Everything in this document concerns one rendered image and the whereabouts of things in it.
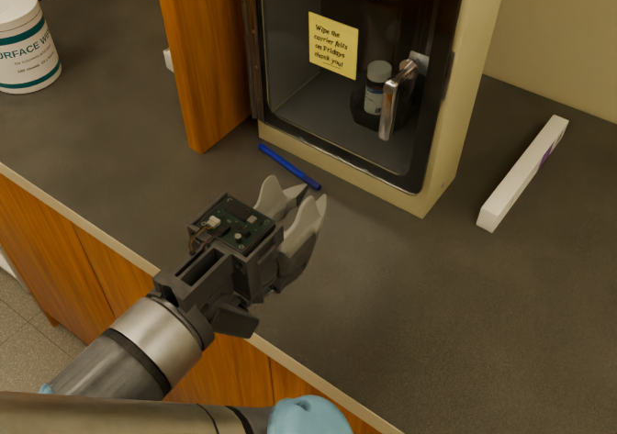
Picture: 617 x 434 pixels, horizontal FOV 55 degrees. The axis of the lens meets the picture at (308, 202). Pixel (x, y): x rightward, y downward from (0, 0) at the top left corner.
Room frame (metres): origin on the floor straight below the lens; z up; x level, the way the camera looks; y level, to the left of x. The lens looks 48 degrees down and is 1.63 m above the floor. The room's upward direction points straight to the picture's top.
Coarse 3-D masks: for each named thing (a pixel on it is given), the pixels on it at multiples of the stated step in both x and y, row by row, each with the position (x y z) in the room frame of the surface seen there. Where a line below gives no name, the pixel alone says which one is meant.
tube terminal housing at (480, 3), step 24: (480, 0) 0.61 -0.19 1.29; (480, 24) 0.63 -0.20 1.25; (456, 48) 0.59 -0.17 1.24; (480, 48) 0.65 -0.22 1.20; (456, 72) 0.59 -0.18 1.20; (480, 72) 0.67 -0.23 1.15; (456, 96) 0.61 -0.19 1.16; (456, 120) 0.63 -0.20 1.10; (288, 144) 0.74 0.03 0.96; (432, 144) 0.59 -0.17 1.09; (456, 144) 0.65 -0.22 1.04; (336, 168) 0.68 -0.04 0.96; (432, 168) 0.59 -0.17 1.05; (456, 168) 0.67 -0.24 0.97; (384, 192) 0.63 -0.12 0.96; (432, 192) 0.60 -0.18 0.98
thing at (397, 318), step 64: (64, 0) 1.24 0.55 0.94; (128, 0) 1.24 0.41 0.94; (64, 64) 0.99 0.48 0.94; (128, 64) 0.99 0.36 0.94; (0, 128) 0.80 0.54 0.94; (64, 128) 0.80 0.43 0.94; (128, 128) 0.80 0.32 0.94; (256, 128) 0.80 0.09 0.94; (512, 128) 0.80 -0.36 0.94; (576, 128) 0.80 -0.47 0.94; (64, 192) 0.64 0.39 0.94; (128, 192) 0.64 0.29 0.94; (192, 192) 0.64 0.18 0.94; (256, 192) 0.64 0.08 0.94; (320, 192) 0.64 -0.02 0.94; (448, 192) 0.64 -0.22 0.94; (576, 192) 0.64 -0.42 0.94; (128, 256) 0.54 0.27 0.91; (320, 256) 0.52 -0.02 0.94; (384, 256) 0.52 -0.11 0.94; (448, 256) 0.52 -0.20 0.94; (512, 256) 0.52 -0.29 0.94; (576, 256) 0.52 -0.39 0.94; (320, 320) 0.41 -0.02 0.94; (384, 320) 0.41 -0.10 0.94; (448, 320) 0.41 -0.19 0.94; (512, 320) 0.41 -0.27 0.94; (576, 320) 0.41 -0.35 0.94; (320, 384) 0.33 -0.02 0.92; (384, 384) 0.32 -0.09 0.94; (448, 384) 0.32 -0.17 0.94; (512, 384) 0.32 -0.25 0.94; (576, 384) 0.32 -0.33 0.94
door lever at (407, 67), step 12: (408, 60) 0.61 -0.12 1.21; (408, 72) 0.59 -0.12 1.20; (384, 84) 0.57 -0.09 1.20; (396, 84) 0.57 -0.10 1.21; (384, 96) 0.57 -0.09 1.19; (396, 96) 0.57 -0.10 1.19; (384, 108) 0.57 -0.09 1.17; (396, 108) 0.57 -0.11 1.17; (384, 120) 0.57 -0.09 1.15; (384, 132) 0.57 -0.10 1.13
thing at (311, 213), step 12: (312, 204) 0.39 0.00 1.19; (324, 204) 0.42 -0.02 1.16; (300, 216) 0.38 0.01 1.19; (312, 216) 0.39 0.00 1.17; (324, 216) 0.41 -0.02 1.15; (288, 228) 0.37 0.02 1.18; (300, 228) 0.38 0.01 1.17; (312, 228) 0.39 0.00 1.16; (288, 240) 0.36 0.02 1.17; (300, 240) 0.37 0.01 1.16; (288, 252) 0.36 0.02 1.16
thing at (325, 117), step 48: (288, 0) 0.72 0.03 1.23; (336, 0) 0.67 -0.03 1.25; (384, 0) 0.63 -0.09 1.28; (432, 0) 0.60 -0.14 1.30; (288, 48) 0.72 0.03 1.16; (384, 48) 0.63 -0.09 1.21; (432, 48) 0.59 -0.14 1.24; (288, 96) 0.72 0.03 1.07; (336, 96) 0.67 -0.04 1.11; (432, 96) 0.59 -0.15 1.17; (336, 144) 0.67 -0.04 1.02; (384, 144) 0.62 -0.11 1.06
